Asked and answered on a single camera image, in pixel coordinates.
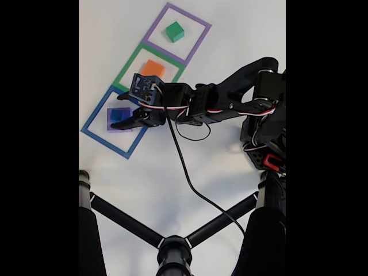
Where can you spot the red clamp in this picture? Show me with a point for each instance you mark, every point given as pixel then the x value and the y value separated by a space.
pixel 270 162

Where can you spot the green square frame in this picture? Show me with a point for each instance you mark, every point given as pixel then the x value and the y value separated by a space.
pixel 128 65

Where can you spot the orange block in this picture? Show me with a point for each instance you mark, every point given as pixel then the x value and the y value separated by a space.
pixel 153 69

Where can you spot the black tripod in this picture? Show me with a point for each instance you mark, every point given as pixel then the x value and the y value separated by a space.
pixel 174 253

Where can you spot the camera board with blue mount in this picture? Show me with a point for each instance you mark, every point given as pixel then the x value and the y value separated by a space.
pixel 145 87

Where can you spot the small blue block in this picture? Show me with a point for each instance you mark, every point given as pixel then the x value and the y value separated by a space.
pixel 117 115

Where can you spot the green block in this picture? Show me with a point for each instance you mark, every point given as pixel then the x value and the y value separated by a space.
pixel 174 31

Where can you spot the blue square frame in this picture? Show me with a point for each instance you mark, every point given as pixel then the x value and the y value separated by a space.
pixel 98 109

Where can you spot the purple square frame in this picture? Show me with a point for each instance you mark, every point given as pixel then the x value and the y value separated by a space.
pixel 156 23

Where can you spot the large purple block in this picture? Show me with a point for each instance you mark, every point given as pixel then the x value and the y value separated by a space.
pixel 109 119

